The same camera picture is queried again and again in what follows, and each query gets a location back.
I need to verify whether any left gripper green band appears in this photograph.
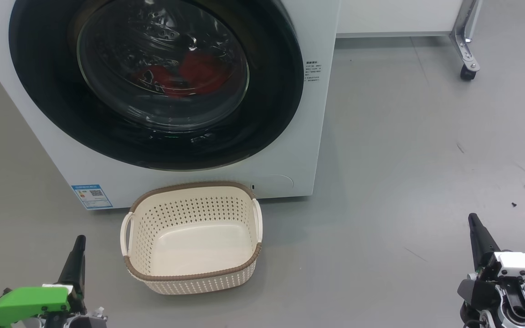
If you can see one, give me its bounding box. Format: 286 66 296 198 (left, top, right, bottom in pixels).
0 235 108 328

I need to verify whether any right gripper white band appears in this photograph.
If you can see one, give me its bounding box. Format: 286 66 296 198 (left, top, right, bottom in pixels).
461 213 525 328

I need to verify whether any round black glass washer door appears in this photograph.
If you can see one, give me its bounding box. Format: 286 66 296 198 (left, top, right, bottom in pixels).
9 0 304 172

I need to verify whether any red jersey with black print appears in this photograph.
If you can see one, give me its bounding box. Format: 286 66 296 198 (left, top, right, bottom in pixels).
133 64 185 99

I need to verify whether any red and white garment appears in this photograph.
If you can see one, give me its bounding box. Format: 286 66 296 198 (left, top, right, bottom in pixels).
180 50 232 95

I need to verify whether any cream perforated laundry basket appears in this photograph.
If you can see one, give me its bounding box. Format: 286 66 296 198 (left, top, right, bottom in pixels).
120 181 263 295

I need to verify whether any white front-load washing machine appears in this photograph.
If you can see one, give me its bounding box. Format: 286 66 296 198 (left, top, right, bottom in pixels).
0 0 341 211

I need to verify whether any blue energy label sticker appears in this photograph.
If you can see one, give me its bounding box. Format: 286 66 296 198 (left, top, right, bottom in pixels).
71 184 113 210

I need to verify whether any metal leg with caster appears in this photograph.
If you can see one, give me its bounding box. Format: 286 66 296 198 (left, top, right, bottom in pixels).
449 0 481 82

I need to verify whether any black text warning sticker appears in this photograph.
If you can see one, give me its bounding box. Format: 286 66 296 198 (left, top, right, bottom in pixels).
305 60 323 83

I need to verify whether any white partition panel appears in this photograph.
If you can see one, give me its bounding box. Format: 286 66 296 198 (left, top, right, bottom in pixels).
335 0 466 38

